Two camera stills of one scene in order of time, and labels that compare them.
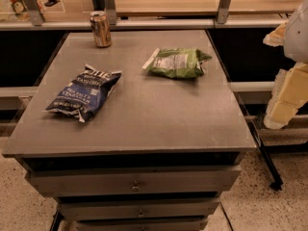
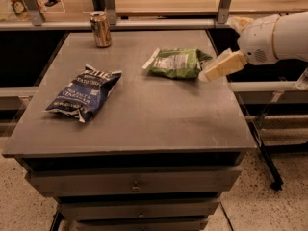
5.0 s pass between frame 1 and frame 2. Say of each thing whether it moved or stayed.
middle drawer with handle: stayed
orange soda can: stayed
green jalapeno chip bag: stayed
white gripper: moved
